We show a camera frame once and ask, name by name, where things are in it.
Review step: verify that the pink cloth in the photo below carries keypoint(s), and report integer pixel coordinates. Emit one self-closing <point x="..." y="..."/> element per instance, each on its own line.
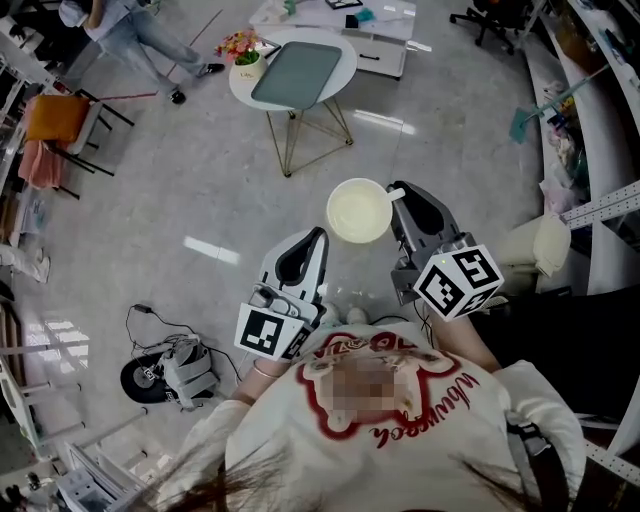
<point x="39" y="162"/>

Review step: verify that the small black box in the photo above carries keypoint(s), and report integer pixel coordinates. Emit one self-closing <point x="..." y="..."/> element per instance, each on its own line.
<point x="352" y="21"/>

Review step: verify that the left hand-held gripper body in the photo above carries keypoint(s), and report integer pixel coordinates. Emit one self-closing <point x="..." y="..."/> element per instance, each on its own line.
<point x="270" y="327"/>

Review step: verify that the grey gripper on black base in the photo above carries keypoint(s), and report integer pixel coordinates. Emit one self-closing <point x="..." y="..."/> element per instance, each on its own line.
<point x="182" y="372"/>

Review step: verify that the black office chair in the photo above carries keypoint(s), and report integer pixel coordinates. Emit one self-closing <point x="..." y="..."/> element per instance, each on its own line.
<point x="492" y="22"/>

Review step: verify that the white pot with flowers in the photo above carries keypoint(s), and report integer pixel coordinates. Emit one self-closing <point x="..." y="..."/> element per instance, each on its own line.
<point x="246" y="67"/>

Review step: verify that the teal mop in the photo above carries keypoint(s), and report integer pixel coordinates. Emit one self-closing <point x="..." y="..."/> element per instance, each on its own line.
<point x="525" y="122"/>

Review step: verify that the white metal rack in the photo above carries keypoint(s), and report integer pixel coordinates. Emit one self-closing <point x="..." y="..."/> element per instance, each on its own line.
<point x="30" y="395"/>

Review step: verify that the grey tray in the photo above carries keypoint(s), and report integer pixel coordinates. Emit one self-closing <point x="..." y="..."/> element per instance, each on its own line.
<point x="297" y="75"/>

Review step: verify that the perforated metal rail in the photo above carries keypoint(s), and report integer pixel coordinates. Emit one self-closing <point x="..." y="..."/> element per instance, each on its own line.
<point x="605" y="202"/>

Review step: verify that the person's white printed shirt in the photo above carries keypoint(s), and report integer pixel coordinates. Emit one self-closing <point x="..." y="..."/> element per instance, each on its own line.
<point x="400" y="450"/>

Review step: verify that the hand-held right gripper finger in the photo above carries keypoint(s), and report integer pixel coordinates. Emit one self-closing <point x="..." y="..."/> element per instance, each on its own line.
<point x="409" y="227"/>
<point x="431" y="210"/>

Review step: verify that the white low cabinet table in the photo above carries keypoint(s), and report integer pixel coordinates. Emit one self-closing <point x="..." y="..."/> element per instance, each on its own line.
<point x="385" y="40"/>

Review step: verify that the white cup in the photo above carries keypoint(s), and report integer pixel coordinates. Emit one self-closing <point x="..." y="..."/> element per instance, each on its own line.
<point x="359" y="212"/>

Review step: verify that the round white side table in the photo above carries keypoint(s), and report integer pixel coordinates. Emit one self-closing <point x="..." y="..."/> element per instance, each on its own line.
<point x="345" y="60"/>

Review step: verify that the black chair with orange cushion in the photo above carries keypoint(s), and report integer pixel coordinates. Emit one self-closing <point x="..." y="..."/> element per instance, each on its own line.
<point x="60" y="120"/>

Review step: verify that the person's left forearm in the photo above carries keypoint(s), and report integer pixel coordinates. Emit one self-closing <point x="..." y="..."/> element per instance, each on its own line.
<point x="260" y="382"/>

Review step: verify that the cream padded armchair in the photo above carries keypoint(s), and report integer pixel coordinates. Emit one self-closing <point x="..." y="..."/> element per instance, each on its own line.
<point x="542" y="245"/>

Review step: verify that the white wall shelving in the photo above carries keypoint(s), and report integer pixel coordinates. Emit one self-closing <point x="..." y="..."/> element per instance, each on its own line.
<point x="600" y="125"/>

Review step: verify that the person's white shoes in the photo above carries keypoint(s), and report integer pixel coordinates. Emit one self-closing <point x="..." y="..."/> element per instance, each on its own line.
<point x="345" y="315"/>

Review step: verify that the teal cloth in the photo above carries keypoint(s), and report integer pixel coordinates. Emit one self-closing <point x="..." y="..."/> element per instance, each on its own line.
<point x="365" y="15"/>

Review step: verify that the person's right forearm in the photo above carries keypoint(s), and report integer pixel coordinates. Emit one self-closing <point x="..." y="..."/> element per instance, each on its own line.
<point x="465" y="342"/>

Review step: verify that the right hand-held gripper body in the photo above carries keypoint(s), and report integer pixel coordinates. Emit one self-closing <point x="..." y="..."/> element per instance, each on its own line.
<point x="457" y="282"/>

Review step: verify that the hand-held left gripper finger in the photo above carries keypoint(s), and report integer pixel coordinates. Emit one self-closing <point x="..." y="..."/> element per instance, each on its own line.
<point x="318" y="270"/>
<point x="287" y="257"/>

